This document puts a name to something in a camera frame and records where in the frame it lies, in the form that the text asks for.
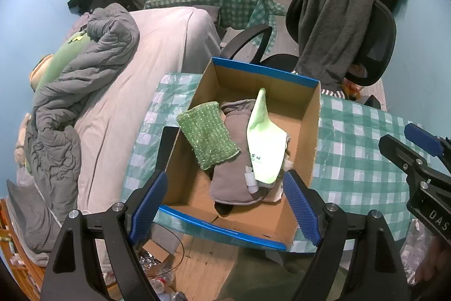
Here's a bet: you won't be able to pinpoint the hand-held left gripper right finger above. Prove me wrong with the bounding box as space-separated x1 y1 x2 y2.
283 170 411 301

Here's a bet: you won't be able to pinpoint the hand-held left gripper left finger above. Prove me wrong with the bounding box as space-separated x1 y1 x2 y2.
40 170 169 301

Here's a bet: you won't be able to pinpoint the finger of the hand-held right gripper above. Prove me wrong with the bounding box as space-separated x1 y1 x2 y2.
404 124 451 175
379 134 428 182

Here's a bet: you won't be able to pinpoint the white cloth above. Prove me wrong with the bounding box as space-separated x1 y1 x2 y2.
268 132 297 205

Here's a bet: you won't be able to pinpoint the cardboard box with blue rim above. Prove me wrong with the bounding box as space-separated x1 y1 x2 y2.
155 57 322 251

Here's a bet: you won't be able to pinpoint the small white tissue piece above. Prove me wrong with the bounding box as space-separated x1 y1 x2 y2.
243 165 260 195

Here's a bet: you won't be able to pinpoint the light green cloth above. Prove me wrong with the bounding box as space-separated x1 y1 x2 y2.
246 87 288 183

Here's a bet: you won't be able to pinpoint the green knitted sponge cloth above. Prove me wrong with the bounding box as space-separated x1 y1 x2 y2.
176 102 241 170

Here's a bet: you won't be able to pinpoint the person's right hand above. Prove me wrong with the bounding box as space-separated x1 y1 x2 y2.
414 234 451 285

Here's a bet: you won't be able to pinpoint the brown cardboard piece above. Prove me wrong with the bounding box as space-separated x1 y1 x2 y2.
141 239 171 264

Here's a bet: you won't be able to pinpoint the green checkered plastic tablecloth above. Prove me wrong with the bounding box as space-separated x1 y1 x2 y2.
120 71 432 254

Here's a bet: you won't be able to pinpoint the orange object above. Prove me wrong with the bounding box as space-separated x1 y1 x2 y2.
347 80 363 100

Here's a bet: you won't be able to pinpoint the clear plastic bottle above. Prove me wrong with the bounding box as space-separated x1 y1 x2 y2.
148 271 177 295

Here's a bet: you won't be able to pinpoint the person's olive trousers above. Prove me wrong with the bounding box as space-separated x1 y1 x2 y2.
225 245 349 301

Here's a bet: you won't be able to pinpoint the black office chair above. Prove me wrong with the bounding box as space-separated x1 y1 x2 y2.
220 0 397 111

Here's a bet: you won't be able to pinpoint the grey pillow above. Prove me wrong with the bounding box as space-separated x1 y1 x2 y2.
6 179 62 268

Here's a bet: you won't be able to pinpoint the beige plush toy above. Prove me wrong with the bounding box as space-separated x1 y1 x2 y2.
14 112 34 175

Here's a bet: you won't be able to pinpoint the grey fleece garment striped cuffs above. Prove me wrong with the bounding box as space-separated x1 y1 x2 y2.
292 0 377 99

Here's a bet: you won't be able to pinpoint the wooden shelf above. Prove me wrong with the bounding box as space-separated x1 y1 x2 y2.
0 199 43 301

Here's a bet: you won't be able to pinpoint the grey duvet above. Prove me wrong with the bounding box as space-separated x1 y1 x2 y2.
24 3 141 224

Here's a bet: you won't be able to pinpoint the bed with light grey sheet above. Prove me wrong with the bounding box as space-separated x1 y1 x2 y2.
16 6 222 266

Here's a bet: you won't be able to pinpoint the green pillow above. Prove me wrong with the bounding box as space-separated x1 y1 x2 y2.
29 31 92 92

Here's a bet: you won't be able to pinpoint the grey cushion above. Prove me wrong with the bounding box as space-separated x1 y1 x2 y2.
192 5 222 27

